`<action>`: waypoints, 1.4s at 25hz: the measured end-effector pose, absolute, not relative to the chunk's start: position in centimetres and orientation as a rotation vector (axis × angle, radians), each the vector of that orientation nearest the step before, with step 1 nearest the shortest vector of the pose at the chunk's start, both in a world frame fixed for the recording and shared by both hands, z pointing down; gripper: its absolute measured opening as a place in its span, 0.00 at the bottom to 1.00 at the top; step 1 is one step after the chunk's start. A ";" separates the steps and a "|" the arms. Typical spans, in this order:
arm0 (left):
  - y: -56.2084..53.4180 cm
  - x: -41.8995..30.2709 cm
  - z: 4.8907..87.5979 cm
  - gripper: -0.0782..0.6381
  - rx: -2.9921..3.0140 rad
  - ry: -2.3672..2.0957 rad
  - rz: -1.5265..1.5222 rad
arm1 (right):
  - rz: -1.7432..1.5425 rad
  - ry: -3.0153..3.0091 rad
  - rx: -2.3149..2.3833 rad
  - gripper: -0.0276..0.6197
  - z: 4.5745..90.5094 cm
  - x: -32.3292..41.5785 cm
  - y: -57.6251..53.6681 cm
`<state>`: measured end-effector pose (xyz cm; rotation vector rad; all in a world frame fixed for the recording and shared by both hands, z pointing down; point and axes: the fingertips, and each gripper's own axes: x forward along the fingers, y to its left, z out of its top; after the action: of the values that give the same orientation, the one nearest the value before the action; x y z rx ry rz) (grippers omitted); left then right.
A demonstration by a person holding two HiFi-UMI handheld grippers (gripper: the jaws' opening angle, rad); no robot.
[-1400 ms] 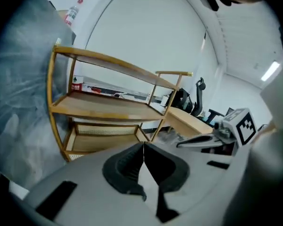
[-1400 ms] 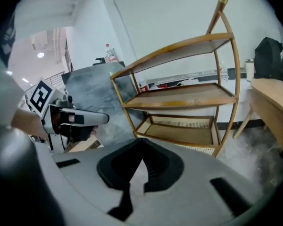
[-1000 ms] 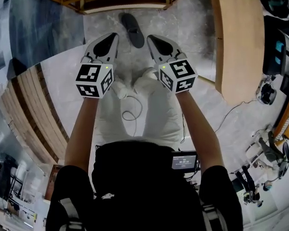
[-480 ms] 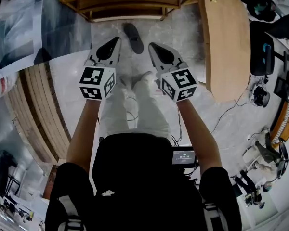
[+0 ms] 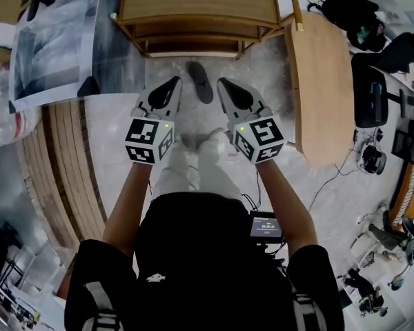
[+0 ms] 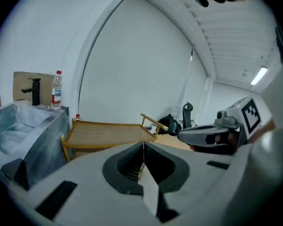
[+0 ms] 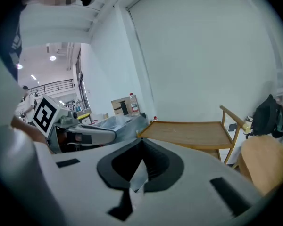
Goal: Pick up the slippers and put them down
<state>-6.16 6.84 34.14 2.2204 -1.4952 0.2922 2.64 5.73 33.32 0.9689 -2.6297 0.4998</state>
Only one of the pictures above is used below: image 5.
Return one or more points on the black office chair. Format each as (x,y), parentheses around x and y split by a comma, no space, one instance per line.
(365,91)

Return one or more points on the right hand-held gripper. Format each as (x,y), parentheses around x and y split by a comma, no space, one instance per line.
(260,140)

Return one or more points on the black monitor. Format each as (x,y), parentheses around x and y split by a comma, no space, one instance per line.
(407,147)

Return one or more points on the round light wooden table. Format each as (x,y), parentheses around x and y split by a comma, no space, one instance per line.
(321,91)

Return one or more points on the wooden slat panel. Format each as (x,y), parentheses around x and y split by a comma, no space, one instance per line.
(65,171)

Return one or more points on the small black screen device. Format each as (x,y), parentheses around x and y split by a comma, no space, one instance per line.
(266,227)

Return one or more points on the black backpack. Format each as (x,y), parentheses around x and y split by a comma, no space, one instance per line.
(348,12)

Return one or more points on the transparent plastic storage box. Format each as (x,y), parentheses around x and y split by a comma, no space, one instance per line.
(48,57)

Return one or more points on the dark grey slipper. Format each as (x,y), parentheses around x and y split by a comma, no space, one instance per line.
(201,85)

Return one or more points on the person's left forearm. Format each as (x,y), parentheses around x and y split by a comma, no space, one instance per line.
(127,205)

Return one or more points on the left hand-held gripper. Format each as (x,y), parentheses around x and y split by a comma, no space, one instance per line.
(148,140)

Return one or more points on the black headset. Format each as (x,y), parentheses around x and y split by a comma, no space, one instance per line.
(373,159)

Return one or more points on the person's right shoe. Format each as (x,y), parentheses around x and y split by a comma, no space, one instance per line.
(212,137)

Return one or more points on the person's black shirt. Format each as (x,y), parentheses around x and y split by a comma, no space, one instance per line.
(193,247)

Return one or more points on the person's right forearm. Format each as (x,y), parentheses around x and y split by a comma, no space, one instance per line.
(286,205)

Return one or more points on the person's light trousers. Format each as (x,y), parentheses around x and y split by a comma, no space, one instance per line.
(179,174)

